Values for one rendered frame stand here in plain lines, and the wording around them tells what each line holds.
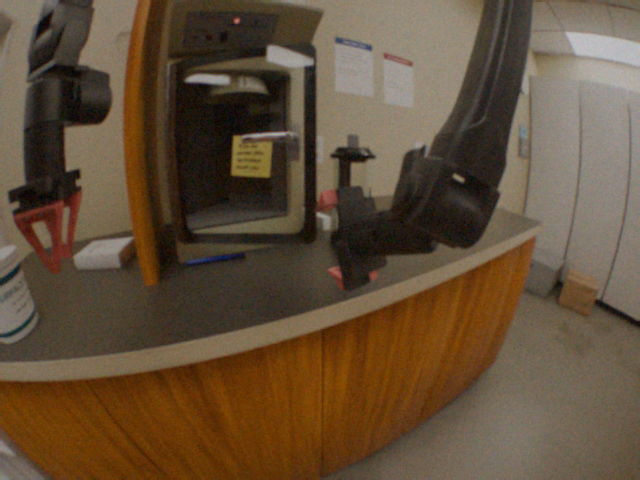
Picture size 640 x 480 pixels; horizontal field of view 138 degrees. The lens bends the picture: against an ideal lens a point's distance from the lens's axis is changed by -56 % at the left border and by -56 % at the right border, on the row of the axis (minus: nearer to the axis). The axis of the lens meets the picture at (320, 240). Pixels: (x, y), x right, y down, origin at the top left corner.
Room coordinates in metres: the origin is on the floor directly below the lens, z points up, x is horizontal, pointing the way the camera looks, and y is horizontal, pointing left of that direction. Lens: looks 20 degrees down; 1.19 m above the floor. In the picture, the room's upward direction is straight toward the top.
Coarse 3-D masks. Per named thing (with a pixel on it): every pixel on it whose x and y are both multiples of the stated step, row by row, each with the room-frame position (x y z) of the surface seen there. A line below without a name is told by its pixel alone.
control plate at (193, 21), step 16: (192, 16) 0.48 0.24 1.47; (208, 16) 0.50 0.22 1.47; (224, 16) 0.51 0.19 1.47; (240, 16) 0.53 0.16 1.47; (256, 16) 0.54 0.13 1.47; (272, 16) 0.56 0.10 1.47; (192, 32) 0.51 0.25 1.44; (208, 32) 0.52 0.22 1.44; (240, 32) 0.56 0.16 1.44; (256, 32) 0.57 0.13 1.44; (272, 32) 0.59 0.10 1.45
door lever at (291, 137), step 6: (288, 132) 0.47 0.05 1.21; (294, 132) 0.52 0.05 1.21; (246, 138) 0.47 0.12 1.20; (252, 138) 0.47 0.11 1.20; (258, 138) 0.47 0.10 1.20; (264, 138) 0.47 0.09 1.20; (270, 138) 0.47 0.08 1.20; (276, 138) 0.47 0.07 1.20; (282, 138) 0.47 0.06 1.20; (288, 138) 0.47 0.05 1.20; (294, 138) 0.51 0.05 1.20
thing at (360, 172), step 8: (336, 160) 0.65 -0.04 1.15; (344, 160) 0.63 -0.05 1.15; (352, 160) 0.62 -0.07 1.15; (360, 160) 0.62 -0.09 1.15; (368, 160) 0.63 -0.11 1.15; (336, 168) 0.65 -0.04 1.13; (344, 168) 0.63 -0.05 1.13; (352, 168) 0.62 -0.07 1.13; (360, 168) 0.62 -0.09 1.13; (368, 168) 0.63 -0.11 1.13; (336, 176) 0.65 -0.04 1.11; (344, 176) 0.63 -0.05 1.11; (352, 176) 0.62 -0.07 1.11; (360, 176) 0.62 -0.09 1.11; (368, 176) 0.64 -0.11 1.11; (336, 184) 0.64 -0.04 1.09; (344, 184) 0.63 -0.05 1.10; (352, 184) 0.62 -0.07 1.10; (360, 184) 0.62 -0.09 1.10; (368, 184) 0.64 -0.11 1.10; (368, 192) 0.64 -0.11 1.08; (336, 208) 0.64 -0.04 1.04; (336, 216) 0.64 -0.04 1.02; (336, 224) 0.64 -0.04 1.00; (336, 232) 0.64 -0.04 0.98
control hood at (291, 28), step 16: (176, 0) 0.44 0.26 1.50; (192, 0) 0.46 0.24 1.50; (208, 0) 0.47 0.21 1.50; (224, 0) 0.49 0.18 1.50; (240, 0) 0.50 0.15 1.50; (256, 0) 0.52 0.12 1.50; (272, 0) 0.53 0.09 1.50; (176, 16) 0.46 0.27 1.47; (288, 16) 0.57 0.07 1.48; (304, 16) 0.58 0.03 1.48; (320, 16) 0.59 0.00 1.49; (176, 32) 0.49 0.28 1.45; (288, 32) 0.60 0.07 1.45; (304, 32) 0.62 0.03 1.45; (176, 48) 0.52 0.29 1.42; (192, 48) 0.54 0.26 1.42; (208, 48) 0.55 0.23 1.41; (224, 48) 0.57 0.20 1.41
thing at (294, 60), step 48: (240, 48) 0.52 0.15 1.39; (288, 48) 0.52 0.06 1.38; (192, 96) 0.53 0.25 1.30; (240, 96) 0.52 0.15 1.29; (288, 96) 0.52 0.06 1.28; (192, 144) 0.53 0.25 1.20; (288, 144) 0.52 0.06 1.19; (192, 192) 0.53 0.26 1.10; (240, 192) 0.52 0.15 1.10; (288, 192) 0.52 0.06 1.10; (192, 240) 0.53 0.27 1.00; (240, 240) 0.52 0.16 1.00; (288, 240) 0.52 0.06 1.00
